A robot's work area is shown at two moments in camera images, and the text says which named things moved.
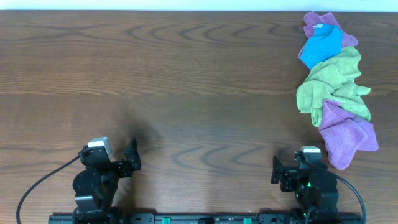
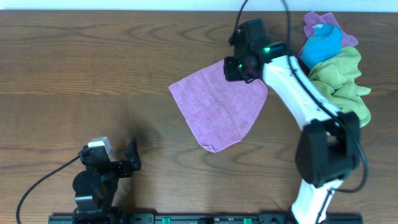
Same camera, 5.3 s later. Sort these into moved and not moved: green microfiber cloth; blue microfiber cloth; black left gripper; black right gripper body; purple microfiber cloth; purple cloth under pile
Moved: black right gripper body; purple microfiber cloth
Not moved: black left gripper; green microfiber cloth; purple cloth under pile; blue microfiber cloth
